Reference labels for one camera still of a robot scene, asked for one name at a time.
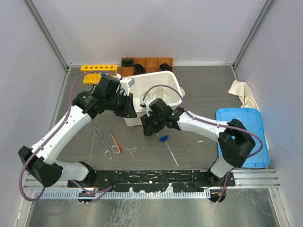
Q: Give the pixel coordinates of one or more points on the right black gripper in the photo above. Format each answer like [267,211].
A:
[146,119]

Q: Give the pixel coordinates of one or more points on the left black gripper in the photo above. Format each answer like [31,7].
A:
[129,111]

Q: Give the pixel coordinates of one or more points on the yellow test tube rack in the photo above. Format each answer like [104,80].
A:
[95,72]

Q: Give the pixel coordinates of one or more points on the white plastic tub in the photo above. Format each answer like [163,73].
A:
[147,87]

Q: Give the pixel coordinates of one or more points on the metal test tube holder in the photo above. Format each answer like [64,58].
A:
[110,150]

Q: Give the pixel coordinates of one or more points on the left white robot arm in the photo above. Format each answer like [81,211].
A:
[41,159]

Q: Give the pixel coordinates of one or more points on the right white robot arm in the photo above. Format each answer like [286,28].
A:
[235,142]

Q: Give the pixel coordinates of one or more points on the rolled tie top left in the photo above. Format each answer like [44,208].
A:
[127,62]

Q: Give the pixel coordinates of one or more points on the rolled tie orange pattern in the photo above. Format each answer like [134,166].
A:
[139,69]

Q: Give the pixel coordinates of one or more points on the rolled tie blue pattern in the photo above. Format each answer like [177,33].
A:
[166,67]

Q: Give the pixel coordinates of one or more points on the wooden compartment tray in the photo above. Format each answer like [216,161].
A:
[151,64]

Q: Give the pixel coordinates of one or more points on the red yellow stick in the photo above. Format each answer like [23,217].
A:
[116,143]

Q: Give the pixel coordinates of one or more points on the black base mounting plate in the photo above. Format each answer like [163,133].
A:
[154,180]

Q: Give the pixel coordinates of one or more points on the cream cloth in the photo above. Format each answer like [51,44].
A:
[243,91]

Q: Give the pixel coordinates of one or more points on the blue plastic lid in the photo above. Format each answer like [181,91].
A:
[252,121]

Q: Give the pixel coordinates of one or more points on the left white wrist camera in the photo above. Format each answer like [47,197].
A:
[125,83]

